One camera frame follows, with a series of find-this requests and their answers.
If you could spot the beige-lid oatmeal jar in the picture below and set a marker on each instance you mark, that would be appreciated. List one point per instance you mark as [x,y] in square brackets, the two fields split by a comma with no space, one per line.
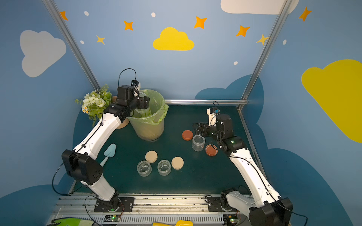
[144,168]
[164,167]

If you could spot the beige jar lid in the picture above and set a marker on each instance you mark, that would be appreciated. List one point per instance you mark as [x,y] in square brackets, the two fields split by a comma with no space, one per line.
[177,163]
[151,156]

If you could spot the green tool front left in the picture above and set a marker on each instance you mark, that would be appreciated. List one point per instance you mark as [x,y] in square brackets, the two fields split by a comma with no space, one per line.
[71,222]

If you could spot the mesh waste bin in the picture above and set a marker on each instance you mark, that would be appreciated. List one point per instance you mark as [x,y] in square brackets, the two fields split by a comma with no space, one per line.
[148,132]

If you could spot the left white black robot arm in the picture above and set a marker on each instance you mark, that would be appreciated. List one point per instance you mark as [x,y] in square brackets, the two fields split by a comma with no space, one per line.
[80,163]

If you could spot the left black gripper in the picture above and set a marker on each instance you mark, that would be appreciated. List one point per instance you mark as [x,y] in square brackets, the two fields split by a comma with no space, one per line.
[143,102]

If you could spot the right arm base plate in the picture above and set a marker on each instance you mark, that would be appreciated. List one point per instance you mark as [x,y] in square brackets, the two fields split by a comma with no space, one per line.
[215,204]

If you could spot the brown jar lid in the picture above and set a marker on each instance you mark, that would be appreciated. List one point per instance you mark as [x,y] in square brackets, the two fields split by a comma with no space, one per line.
[187,135]
[211,150]

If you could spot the brown-lid oatmeal jar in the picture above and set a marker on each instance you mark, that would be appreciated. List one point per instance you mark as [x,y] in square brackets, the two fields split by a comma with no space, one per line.
[198,143]
[142,112]

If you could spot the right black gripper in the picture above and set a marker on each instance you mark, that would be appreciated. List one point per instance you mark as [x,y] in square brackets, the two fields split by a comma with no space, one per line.
[202,129]

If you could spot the light blue spatula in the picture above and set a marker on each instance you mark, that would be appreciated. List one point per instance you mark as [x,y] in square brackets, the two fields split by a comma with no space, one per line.
[110,152]

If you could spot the right controller board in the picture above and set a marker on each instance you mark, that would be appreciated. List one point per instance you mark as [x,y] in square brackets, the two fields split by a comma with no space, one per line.
[230,220]

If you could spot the artificial white flower plant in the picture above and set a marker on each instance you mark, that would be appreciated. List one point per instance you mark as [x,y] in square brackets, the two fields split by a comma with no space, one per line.
[94,104]

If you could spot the left controller board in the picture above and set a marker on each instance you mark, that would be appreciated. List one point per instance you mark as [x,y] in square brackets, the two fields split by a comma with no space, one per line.
[112,219]

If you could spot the green plastic bin liner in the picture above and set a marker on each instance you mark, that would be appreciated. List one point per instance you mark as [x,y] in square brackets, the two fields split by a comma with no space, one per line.
[157,109]

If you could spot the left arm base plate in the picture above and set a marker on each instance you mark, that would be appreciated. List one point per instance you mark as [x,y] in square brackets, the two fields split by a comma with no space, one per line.
[122,204]

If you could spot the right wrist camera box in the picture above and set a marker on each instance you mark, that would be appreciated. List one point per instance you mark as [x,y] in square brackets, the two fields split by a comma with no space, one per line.
[212,114]

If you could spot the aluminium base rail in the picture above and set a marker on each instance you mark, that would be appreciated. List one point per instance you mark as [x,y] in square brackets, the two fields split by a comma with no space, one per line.
[147,209]

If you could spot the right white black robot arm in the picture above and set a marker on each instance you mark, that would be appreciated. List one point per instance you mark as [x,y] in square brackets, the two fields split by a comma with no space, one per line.
[266,207]

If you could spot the controller board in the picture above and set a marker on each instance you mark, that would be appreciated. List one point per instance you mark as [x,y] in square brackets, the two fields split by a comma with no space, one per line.
[112,219]
[230,220]

